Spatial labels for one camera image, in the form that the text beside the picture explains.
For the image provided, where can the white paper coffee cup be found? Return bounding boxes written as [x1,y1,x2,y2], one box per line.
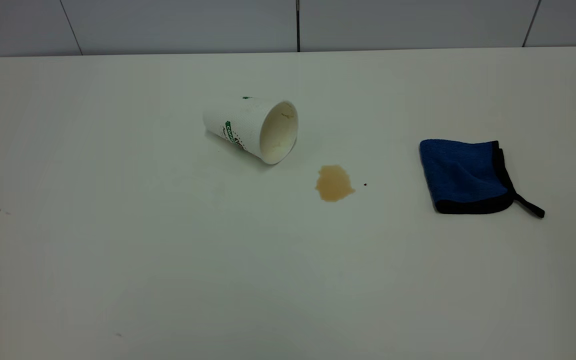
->
[202,96,299,166]

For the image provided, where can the blue cloth with black trim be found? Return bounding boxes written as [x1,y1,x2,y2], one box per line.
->
[419,139,546,219]

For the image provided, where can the brown coffee spill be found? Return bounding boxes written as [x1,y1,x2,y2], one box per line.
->
[315,164,356,203]

